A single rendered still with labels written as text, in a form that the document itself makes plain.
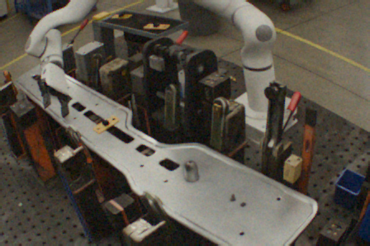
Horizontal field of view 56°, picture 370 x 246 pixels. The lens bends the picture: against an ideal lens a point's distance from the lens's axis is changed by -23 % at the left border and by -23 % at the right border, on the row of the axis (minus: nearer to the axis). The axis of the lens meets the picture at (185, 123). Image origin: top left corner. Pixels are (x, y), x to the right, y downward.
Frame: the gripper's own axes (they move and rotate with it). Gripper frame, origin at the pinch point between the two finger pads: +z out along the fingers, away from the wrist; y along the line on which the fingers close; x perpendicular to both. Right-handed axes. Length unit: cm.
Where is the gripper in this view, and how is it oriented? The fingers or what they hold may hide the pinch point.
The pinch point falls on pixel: (56, 108)
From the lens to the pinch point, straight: 121.3
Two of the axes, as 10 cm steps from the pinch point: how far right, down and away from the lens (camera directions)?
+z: 3.1, 8.4, -4.5
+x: -8.3, 4.7, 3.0
